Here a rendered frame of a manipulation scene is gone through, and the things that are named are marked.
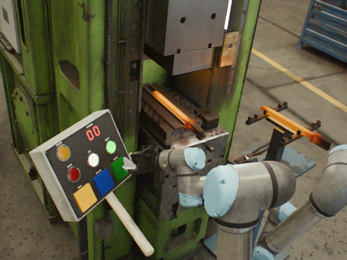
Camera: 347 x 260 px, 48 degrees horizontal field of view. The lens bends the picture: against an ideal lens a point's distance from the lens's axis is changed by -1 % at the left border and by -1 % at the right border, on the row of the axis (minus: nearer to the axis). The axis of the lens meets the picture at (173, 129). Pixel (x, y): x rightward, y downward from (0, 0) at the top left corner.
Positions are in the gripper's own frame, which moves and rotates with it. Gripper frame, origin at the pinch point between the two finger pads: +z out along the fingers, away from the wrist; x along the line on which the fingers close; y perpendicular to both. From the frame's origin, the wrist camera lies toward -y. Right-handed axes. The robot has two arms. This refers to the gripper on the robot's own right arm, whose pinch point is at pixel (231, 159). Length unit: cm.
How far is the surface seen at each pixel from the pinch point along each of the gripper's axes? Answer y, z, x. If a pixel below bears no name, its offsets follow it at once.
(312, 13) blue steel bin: 48, 233, 351
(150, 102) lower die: 1, 55, -6
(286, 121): -0.6, 9.9, 44.1
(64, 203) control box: -1, 6, -70
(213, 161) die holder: 24.8, 24.7, 14.8
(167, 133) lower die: 2.6, 30.7, -11.7
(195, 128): -1.1, 24.0, -1.3
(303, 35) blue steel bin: 79, 235, 350
